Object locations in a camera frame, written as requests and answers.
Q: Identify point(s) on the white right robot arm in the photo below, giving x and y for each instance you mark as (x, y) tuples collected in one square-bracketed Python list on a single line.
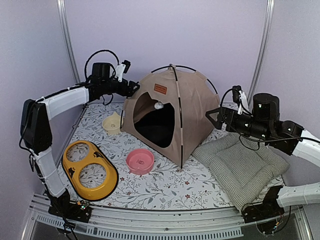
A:
[(300, 171)]

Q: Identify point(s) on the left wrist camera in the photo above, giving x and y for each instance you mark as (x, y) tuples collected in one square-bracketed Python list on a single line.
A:
[(121, 69)]

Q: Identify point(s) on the yellow double bowl holder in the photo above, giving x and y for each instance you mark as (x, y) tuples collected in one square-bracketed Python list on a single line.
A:
[(92, 175)]

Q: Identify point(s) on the cream pet bowl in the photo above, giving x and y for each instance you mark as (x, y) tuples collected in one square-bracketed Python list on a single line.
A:
[(112, 123)]

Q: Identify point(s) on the aluminium front rail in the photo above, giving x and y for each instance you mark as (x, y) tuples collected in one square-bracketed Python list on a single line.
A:
[(204, 224)]

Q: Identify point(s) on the green checkered pet cushion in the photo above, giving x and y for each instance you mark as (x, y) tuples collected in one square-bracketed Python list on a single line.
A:
[(241, 171)]

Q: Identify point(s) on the right aluminium frame post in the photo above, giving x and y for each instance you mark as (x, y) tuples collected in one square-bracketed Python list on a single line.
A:
[(268, 17)]

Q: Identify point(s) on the left aluminium frame post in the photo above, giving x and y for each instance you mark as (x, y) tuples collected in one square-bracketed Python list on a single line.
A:
[(62, 13)]

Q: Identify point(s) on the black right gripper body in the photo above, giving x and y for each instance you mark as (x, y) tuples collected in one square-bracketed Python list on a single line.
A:
[(256, 128)]

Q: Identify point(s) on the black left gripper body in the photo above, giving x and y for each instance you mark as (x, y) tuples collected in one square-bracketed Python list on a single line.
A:
[(108, 87)]

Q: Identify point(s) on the white pompom toy on string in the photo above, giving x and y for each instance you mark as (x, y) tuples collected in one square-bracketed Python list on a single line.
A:
[(158, 105)]

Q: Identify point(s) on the floral white table mat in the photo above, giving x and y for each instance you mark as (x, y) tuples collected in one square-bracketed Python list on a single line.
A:
[(167, 186)]

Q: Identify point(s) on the aluminium frame post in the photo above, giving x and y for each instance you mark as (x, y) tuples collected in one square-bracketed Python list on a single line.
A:
[(62, 13), (268, 17)]

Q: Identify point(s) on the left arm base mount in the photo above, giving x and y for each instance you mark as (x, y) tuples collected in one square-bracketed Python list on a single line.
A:
[(63, 207)]

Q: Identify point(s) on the pink pet bowl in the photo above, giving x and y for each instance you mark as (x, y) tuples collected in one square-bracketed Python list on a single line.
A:
[(140, 161)]

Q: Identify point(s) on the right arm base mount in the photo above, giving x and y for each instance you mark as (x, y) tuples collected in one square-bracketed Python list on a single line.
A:
[(264, 210)]

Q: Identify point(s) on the beige fabric pet tent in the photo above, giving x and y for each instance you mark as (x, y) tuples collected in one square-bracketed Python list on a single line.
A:
[(158, 131)]

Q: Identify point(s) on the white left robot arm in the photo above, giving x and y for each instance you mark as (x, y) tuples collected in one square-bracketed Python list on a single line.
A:
[(35, 129)]

